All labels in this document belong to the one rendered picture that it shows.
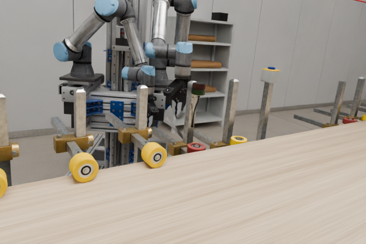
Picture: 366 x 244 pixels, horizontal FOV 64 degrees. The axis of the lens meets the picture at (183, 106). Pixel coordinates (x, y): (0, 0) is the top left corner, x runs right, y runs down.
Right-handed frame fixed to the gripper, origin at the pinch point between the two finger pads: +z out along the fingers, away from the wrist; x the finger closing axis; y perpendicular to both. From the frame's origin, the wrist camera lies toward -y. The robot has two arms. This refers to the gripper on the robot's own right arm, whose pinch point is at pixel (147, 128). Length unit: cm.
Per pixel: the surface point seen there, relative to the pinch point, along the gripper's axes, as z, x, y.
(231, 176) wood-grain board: -8, 4, -75
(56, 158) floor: 83, 22, 159
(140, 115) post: -20.8, 22.3, -37.0
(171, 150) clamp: -1.7, 5.0, -35.6
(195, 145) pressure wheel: -8.3, 0.7, -48.1
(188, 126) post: -13.3, -2.3, -37.0
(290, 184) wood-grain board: -7, -12, -88
